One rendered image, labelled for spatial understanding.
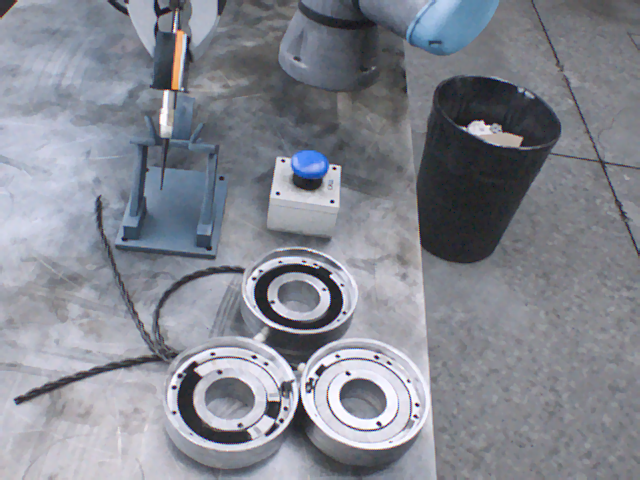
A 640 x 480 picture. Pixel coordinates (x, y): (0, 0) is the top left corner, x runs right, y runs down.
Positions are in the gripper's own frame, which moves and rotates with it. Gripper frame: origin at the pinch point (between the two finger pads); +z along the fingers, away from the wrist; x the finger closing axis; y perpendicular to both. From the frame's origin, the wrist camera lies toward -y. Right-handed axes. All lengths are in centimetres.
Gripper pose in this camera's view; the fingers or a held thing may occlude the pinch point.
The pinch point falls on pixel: (173, 49)
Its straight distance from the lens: 60.8
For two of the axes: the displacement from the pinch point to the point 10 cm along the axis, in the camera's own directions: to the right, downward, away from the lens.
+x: -9.9, -1.1, -0.9
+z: -1.4, 7.1, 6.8
